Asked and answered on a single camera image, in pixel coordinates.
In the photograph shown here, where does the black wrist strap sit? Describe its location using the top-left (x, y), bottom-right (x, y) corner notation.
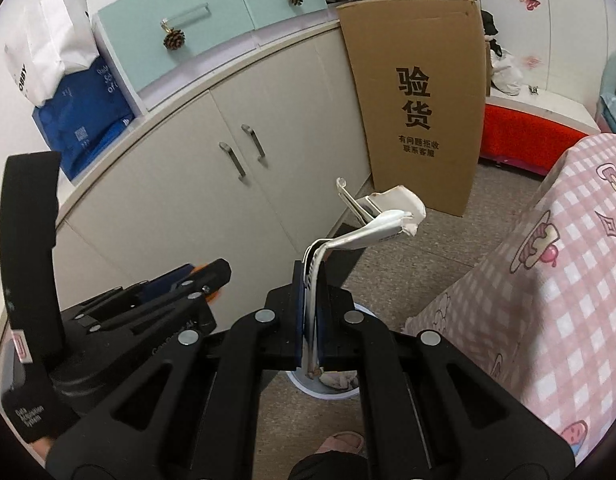
top-left (0, 149), bottom-right (81, 443)

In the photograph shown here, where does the white trash bin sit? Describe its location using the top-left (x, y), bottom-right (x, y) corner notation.
top-left (285, 301), bottom-right (376, 402)

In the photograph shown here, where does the cream base cabinet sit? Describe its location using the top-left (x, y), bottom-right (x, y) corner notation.
top-left (54, 23), bottom-right (371, 330)

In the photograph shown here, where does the mint drawer unit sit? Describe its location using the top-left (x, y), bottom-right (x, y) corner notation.
top-left (95, 0), bottom-right (329, 115)

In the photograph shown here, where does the large cardboard box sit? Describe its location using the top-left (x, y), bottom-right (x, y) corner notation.
top-left (338, 0), bottom-right (489, 217)

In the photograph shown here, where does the white paper bag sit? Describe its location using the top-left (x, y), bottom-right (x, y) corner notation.
top-left (4, 0), bottom-right (99, 107)

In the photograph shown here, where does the blue shopping bag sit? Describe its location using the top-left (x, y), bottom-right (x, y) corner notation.
top-left (32, 58), bottom-right (134, 180)

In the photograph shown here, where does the blue white milk carton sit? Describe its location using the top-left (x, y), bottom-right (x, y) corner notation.
top-left (299, 176), bottom-right (429, 378)

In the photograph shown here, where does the pink slipper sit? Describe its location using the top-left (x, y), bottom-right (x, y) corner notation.
top-left (315, 431), bottom-right (365, 455)

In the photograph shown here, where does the white plastic bag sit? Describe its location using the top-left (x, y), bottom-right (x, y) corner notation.
top-left (490, 50), bottom-right (523, 96)

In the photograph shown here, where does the red white storage box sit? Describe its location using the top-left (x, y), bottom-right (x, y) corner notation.
top-left (480, 89), bottom-right (600, 176)

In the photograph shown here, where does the pink checkered tablecloth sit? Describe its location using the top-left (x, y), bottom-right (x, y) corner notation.
top-left (404, 133), bottom-right (616, 462)

